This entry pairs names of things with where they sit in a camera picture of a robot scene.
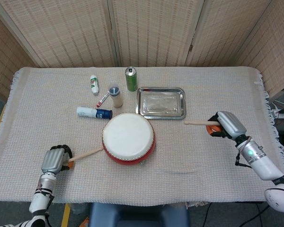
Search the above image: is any white bottle with blue cap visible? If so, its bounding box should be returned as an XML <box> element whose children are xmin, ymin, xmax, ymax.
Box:
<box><xmin>76</xmin><ymin>106</ymin><xmax>113</xmax><ymax>120</ymax></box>

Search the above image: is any wooden drumstick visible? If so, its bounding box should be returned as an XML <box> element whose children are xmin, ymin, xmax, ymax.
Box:
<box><xmin>68</xmin><ymin>146</ymin><xmax>106</xmax><ymax>163</ymax></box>
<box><xmin>184</xmin><ymin>120</ymin><xmax>221</xmax><ymax>126</ymax></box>

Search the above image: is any red drum with white head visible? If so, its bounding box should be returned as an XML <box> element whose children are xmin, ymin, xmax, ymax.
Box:
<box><xmin>101</xmin><ymin>113</ymin><xmax>156</xmax><ymax>166</ymax></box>

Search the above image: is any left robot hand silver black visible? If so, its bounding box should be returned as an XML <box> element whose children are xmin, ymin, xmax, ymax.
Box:
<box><xmin>41</xmin><ymin>144</ymin><xmax>74</xmax><ymax>175</ymax></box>

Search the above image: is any white power strip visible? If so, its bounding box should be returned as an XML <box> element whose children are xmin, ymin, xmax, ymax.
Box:
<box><xmin>273</xmin><ymin>104</ymin><xmax>284</xmax><ymax>120</ymax></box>

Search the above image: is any rectangular stainless steel tray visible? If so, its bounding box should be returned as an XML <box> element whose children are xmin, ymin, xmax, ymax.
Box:
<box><xmin>135</xmin><ymin>87</ymin><xmax>187</xmax><ymax>120</ymax></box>

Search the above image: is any red and white marker pen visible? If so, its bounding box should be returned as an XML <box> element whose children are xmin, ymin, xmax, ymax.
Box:
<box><xmin>96</xmin><ymin>91</ymin><xmax>110</xmax><ymax>107</ymax></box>

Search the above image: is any beige bottle with clear cap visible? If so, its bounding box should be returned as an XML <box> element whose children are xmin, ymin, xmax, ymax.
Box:
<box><xmin>108</xmin><ymin>83</ymin><xmax>123</xmax><ymax>108</ymax></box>

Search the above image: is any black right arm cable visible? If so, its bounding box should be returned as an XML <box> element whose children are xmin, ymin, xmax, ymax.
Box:
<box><xmin>235</xmin><ymin>151</ymin><xmax>253</xmax><ymax>168</ymax></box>

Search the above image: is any woven folding screen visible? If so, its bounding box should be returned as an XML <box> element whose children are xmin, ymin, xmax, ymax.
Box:
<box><xmin>0</xmin><ymin>0</ymin><xmax>284</xmax><ymax>102</ymax></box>

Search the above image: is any small white green-label bottle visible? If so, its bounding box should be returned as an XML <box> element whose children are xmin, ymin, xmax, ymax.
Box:
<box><xmin>89</xmin><ymin>75</ymin><xmax>100</xmax><ymax>96</ymax></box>

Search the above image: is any beige woven tablecloth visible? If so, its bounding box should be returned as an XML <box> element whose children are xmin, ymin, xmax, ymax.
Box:
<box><xmin>0</xmin><ymin>66</ymin><xmax>284</xmax><ymax>208</ymax></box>

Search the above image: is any green drink can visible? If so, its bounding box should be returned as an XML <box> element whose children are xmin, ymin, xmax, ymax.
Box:
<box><xmin>125</xmin><ymin>66</ymin><xmax>138</xmax><ymax>92</ymax></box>

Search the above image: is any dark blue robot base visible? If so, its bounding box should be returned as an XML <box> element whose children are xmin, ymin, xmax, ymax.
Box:
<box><xmin>88</xmin><ymin>202</ymin><xmax>190</xmax><ymax>227</ymax></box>

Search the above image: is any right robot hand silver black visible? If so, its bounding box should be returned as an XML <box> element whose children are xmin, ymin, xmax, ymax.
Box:
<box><xmin>206</xmin><ymin>111</ymin><xmax>248</xmax><ymax>140</ymax></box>

